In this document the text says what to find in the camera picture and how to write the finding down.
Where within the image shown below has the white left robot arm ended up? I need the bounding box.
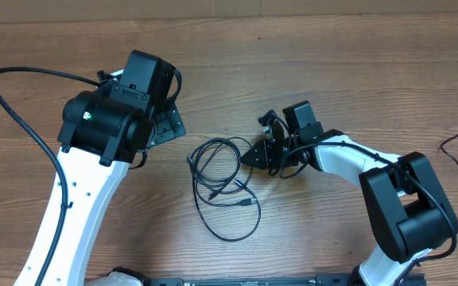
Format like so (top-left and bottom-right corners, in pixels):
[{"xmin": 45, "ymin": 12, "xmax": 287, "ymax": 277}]
[{"xmin": 15, "ymin": 88, "xmax": 185, "ymax": 285}]

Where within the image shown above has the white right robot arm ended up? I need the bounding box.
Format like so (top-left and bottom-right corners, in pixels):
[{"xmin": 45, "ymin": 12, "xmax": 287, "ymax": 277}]
[{"xmin": 241, "ymin": 122, "xmax": 458, "ymax": 285}]

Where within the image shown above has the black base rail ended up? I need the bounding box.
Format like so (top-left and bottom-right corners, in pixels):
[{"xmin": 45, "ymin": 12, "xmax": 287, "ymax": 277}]
[{"xmin": 145, "ymin": 272, "xmax": 427, "ymax": 286}]

